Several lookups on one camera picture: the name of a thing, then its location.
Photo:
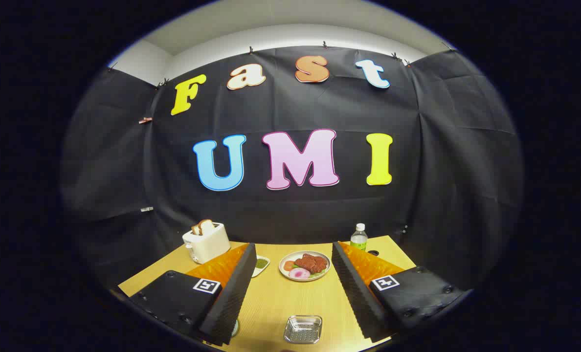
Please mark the white plate with meat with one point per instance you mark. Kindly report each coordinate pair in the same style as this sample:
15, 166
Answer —
304, 266

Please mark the white toaster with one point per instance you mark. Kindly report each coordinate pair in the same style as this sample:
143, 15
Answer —
207, 247

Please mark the black backdrop cloth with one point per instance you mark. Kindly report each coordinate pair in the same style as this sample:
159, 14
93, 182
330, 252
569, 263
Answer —
290, 215

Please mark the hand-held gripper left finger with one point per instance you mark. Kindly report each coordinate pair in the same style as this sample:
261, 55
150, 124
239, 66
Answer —
232, 298

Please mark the light green plate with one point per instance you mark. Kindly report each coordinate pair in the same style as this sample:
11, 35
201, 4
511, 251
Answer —
235, 328

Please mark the perforated metal drain tray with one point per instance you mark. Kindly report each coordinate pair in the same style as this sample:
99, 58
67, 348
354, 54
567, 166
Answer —
302, 329

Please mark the green label drink bottle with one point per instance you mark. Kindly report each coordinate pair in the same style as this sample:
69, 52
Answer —
359, 239

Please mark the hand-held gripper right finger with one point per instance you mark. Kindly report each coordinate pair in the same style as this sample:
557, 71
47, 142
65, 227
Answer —
356, 298

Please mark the toast slices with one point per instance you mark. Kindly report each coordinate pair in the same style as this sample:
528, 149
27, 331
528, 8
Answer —
205, 226

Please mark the white divided bean dish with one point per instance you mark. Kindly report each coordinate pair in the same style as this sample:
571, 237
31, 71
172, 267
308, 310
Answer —
261, 265

